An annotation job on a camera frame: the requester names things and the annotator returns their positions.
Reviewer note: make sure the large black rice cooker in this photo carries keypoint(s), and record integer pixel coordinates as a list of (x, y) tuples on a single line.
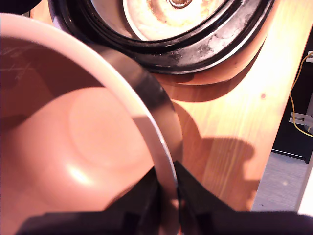
[(195, 51)]

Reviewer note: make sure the dark furniture unit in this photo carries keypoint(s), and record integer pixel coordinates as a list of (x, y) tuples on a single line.
[(286, 137)]

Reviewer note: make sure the pale grey metal bracket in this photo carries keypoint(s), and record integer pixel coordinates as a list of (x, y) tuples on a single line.
[(299, 119)]

